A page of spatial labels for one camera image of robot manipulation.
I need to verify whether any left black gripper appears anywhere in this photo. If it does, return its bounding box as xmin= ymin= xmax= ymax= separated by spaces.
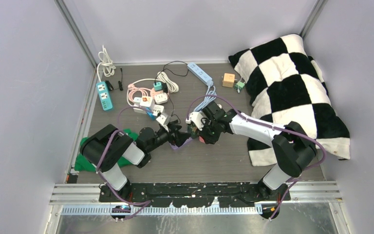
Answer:
xmin=147 ymin=122 xmax=190 ymax=153

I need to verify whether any purple socket adapter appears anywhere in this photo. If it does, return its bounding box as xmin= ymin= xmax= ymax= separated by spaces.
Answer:
xmin=170 ymin=137 xmax=193 ymax=150

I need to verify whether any green patterned adapter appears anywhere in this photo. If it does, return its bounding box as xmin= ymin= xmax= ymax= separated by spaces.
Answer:
xmin=187 ymin=123 xmax=199 ymax=139

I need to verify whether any pink plug adapter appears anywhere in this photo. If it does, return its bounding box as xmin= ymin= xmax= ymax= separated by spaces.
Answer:
xmin=199 ymin=136 xmax=206 ymax=144

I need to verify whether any light blue cable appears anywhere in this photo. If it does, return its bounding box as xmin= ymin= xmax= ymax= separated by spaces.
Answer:
xmin=193 ymin=84 xmax=218 ymax=114

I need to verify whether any green plug adapter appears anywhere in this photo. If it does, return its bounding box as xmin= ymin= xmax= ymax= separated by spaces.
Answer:
xmin=234 ymin=81 xmax=245 ymax=93

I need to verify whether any orange cube adapter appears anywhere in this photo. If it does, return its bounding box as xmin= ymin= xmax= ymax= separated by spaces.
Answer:
xmin=222 ymin=73 xmax=235 ymax=88

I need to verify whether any teal power strip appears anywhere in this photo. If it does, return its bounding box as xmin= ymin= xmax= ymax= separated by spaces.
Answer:
xmin=96 ymin=81 xmax=113 ymax=111

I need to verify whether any white power strip cable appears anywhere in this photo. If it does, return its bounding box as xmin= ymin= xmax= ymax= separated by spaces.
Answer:
xmin=96 ymin=45 xmax=117 ymax=83

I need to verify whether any light blue power strip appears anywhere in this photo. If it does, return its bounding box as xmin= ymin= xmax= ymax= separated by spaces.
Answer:
xmin=187 ymin=62 xmax=214 ymax=87

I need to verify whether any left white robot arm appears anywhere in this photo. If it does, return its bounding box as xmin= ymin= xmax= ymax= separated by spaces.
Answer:
xmin=79 ymin=122 xmax=191 ymax=202

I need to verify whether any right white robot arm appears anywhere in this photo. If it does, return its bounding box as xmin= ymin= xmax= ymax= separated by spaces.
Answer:
xmin=186 ymin=102 xmax=317 ymax=200

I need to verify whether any white cube socket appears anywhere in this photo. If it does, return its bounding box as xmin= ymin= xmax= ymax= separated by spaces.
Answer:
xmin=139 ymin=96 xmax=155 ymax=109

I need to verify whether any teal small plug adapter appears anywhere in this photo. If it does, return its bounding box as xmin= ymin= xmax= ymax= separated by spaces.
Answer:
xmin=153 ymin=81 xmax=163 ymax=92

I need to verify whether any blue small adapter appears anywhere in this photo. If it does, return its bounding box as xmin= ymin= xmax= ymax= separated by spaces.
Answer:
xmin=146 ymin=110 xmax=156 ymax=121

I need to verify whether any white multi-port charger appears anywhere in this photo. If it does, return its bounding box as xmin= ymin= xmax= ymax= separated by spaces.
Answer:
xmin=133 ymin=104 xmax=165 ymax=117

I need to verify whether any black white checkered blanket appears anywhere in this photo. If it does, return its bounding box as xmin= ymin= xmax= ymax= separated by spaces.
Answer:
xmin=228 ymin=34 xmax=351 ymax=160

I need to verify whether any green cloth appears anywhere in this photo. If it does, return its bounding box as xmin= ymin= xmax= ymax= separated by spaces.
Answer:
xmin=74 ymin=129 xmax=138 ymax=172

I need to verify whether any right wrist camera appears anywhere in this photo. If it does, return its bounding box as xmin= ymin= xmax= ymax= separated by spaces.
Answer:
xmin=186 ymin=111 xmax=205 ymax=131

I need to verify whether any black thin cable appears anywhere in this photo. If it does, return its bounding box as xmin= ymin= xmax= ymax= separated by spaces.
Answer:
xmin=154 ymin=60 xmax=190 ymax=125

